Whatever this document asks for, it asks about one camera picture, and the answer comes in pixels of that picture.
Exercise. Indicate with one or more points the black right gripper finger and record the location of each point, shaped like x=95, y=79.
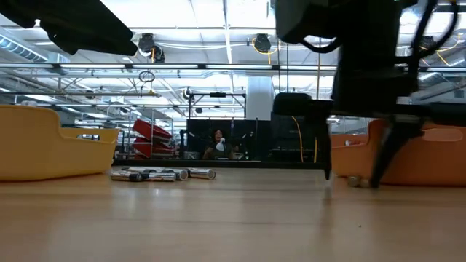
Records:
x=324, y=145
x=395, y=142

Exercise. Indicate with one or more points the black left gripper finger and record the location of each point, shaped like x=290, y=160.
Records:
x=16, y=11
x=91, y=32

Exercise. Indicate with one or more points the orange plastic bin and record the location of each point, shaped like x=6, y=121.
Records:
x=437, y=163

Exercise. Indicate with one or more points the silver black Energizer battery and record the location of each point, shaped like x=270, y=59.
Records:
x=183, y=175
x=120, y=176
x=202, y=174
x=134, y=169
x=164, y=177

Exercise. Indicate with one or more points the yellow plastic bin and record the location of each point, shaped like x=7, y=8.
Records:
x=36, y=153

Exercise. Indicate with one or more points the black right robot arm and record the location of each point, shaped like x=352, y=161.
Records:
x=375, y=18

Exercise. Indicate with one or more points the black cabinet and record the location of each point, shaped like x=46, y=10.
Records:
x=284, y=142

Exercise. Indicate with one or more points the white square pillar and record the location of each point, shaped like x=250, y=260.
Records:
x=259, y=98

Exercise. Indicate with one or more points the white lamp shade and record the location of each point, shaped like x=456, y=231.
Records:
x=220, y=146

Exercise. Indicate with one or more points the person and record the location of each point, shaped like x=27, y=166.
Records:
x=218, y=132

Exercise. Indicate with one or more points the red plastic storage bin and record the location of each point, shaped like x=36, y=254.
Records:
x=145, y=149
x=149, y=130

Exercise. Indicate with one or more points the long ceiling light bar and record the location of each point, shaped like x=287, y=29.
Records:
x=202, y=67

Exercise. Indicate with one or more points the silver ceiling air duct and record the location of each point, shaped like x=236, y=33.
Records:
x=22, y=49
x=442, y=82

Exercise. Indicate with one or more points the black table edge rail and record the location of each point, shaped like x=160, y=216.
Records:
x=218, y=164

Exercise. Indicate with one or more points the black metal gantry frame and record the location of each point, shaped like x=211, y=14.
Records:
x=217, y=94

